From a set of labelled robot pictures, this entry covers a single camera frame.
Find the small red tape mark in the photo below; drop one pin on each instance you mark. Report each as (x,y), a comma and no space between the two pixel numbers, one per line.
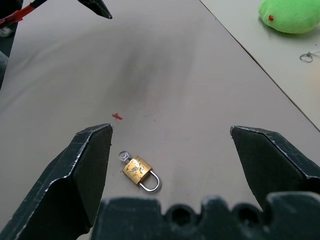
(117,116)

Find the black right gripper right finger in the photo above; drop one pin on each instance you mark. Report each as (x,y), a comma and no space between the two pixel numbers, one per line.
(272,162)

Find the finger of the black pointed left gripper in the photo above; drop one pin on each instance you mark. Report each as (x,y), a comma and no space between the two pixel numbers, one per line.
(96,6)

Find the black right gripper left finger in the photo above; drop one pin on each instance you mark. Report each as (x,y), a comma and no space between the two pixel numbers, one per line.
(62,190)

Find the green plush toy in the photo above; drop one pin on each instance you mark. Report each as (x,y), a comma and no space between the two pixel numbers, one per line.
(290,15)

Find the white shoe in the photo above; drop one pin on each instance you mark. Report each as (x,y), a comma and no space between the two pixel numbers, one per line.
(5,32)

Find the brass padlock with steel shackle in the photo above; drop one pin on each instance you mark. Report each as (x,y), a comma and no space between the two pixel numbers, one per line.
(136,171)

